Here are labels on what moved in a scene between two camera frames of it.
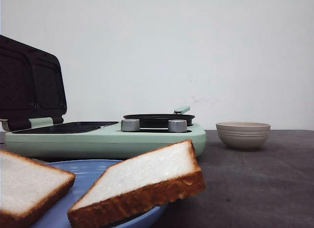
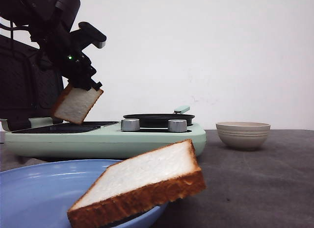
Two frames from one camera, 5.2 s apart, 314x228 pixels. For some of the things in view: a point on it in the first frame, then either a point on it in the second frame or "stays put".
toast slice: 25,188 → 75,105
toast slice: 161,178 stays put
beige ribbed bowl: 242,136 stays put
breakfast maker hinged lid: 32,84 stays put
